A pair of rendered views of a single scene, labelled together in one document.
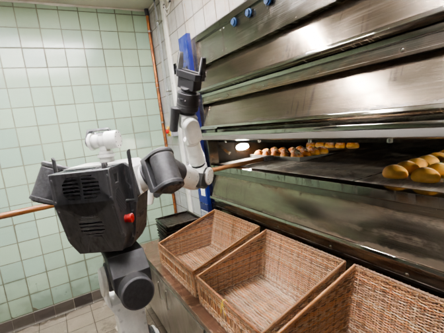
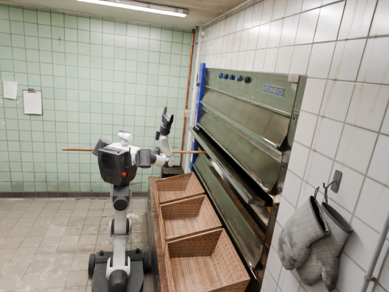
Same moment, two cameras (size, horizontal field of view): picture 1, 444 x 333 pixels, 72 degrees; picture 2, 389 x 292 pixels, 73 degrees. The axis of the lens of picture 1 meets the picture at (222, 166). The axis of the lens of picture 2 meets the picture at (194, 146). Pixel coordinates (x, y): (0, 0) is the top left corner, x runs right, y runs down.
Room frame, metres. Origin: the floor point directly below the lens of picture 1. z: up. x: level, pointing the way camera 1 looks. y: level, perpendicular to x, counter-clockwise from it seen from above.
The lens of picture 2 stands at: (-0.74, -0.69, 2.08)
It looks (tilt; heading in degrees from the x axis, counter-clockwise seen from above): 16 degrees down; 15
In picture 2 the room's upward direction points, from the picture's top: 6 degrees clockwise
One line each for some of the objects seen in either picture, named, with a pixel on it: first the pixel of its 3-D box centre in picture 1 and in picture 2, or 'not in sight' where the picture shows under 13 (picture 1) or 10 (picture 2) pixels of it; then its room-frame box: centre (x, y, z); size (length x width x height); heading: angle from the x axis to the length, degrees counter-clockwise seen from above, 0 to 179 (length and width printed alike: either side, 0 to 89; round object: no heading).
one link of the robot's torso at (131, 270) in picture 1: (127, 270); (121, 193); (1.06, 0.39, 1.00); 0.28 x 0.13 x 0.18; 30
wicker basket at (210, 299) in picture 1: (265, 283); (187, 221); (1.34, -0.14, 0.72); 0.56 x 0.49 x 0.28; 29
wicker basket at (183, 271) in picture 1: (207, 246); (177, 191); (1.86, 0.16, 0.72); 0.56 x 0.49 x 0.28; 30
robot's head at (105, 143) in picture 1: (106, 143); (125, 138); (1.14, 0.42, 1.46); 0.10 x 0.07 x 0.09; 85
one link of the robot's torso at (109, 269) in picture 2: not in sight; (118, 267); (1.02, 0.37, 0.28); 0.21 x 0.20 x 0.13; 30
